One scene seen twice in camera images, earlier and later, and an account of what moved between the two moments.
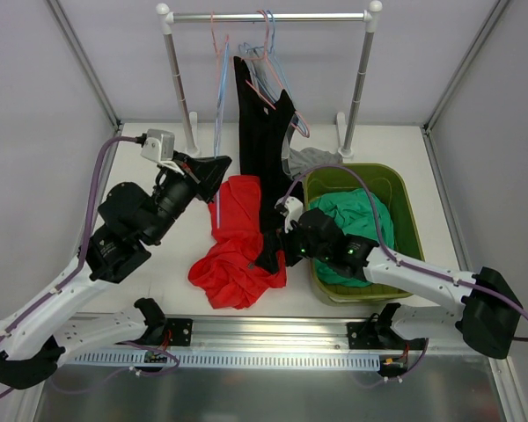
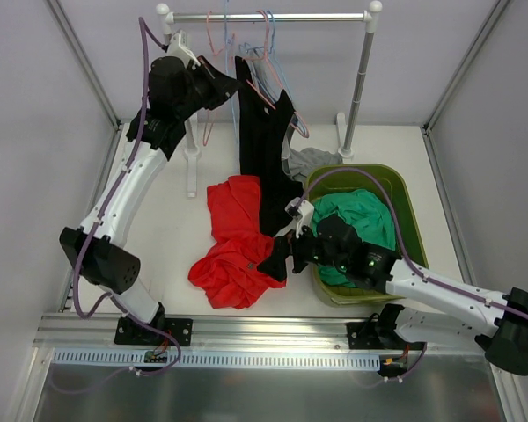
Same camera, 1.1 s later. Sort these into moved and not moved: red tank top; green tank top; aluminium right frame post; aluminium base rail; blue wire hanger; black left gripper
Moved: blue wire hanger; black left gripper
Not moved: green tank top; red tank top; aluminium right frame post; aluminium base rail
